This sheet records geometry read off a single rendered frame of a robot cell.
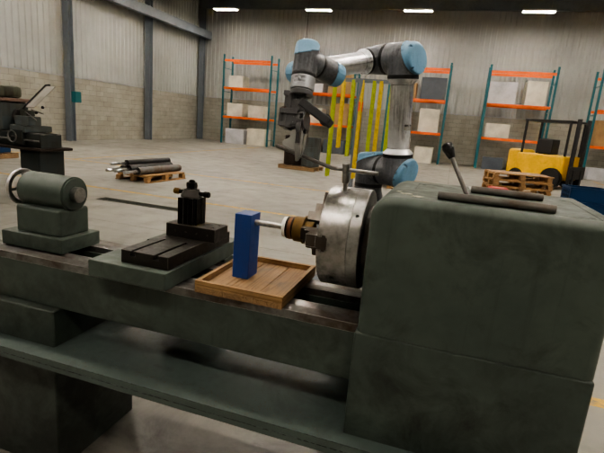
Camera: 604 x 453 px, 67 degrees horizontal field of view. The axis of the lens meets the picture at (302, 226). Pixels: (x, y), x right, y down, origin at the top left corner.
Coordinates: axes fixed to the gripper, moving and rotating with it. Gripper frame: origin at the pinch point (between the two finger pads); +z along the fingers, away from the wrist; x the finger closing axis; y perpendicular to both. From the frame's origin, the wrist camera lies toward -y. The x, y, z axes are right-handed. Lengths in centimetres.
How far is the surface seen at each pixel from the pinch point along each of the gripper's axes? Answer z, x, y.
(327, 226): 19.8, 3.4, -12.4
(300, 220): 19.1, -9.1, -0.4
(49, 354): 79, -1, 84
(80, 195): 20, -13, 90
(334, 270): 32.4, -0.3, -15.5
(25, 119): -75, -360, 516
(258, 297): 44.2, 0.9, 6.8
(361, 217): 15.9, 2.3, -21.7
